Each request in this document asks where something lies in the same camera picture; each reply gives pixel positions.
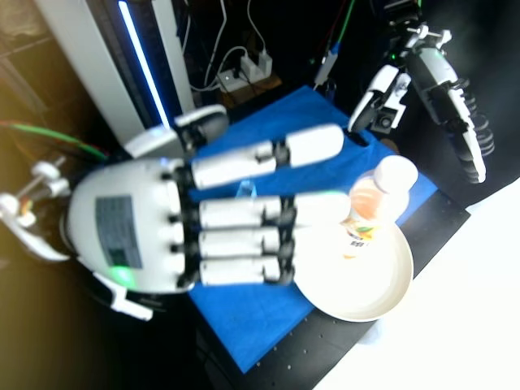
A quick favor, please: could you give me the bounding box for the green cable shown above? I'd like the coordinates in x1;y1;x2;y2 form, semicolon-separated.
0;120;110;160
335;0;358;46

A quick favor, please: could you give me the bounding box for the small orange juice bottle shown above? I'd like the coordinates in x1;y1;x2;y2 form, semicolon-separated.
339;156;419;261

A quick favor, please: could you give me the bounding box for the white cable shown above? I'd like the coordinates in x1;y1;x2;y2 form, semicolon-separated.
181;0;269;93

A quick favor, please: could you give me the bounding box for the white plug with blue end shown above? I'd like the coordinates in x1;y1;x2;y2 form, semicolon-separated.
313;41;340;89

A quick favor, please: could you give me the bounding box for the white column with light strip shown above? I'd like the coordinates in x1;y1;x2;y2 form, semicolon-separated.
34;0;196;145

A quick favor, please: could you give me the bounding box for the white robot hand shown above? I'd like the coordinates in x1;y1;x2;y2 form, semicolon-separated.
67;104;351;294
348;45;496;184

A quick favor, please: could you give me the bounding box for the blue cloth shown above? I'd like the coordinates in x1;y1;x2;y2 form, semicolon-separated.
187;84;439;374

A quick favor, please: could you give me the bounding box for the white round plate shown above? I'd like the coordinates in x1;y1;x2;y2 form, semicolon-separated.
291;219;414;323

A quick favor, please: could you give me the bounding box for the white power strip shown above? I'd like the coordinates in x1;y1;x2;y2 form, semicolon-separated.
217;48;274;93

